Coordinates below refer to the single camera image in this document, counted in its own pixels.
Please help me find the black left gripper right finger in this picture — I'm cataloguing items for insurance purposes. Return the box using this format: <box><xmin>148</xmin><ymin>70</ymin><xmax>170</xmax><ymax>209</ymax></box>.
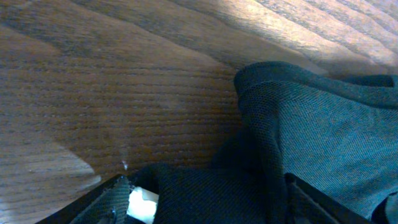
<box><xmin>285</xmin><ymin>173</ymin><xmax>372</xmax><ymax>224</ymax></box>

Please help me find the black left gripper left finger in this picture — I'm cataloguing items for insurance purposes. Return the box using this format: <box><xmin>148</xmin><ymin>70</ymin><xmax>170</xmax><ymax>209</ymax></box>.
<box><xmin>37</xmin><ymin>175</ymin><xmax>130</xmax><ymax>224</ymax></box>

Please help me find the black t-shirt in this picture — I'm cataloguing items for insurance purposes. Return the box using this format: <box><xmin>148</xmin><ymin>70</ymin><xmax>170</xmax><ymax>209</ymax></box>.
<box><xmin>130</xmin><ymin>62</ymin><xmax>397</xmax><ymax>223</ymax></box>

